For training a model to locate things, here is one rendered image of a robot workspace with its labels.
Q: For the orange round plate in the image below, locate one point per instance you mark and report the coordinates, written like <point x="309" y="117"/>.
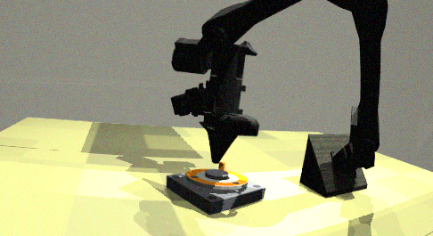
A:
<point x="235" y="181"/>

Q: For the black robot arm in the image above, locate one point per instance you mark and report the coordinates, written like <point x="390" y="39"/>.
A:
<point x="216" y="51"/>

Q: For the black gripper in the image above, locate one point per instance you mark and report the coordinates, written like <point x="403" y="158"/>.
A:
<point x="227" y="122"/>

